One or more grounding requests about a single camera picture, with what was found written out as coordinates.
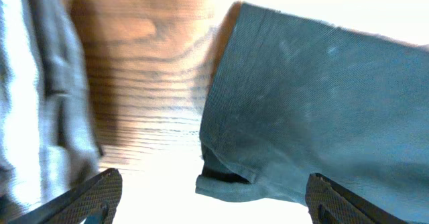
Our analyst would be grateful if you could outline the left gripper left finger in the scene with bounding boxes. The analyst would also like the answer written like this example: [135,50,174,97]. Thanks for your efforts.
[11,168,123,224]

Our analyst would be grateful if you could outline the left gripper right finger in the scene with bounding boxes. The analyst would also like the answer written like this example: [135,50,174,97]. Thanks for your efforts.
[305,173,406,224]

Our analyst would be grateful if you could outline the black t-shirt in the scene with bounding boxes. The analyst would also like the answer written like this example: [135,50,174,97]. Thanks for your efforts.
[196,3,428,223]

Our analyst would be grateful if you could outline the grey folded garment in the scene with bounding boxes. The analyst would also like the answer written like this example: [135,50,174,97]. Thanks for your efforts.
[1,0,101,219]

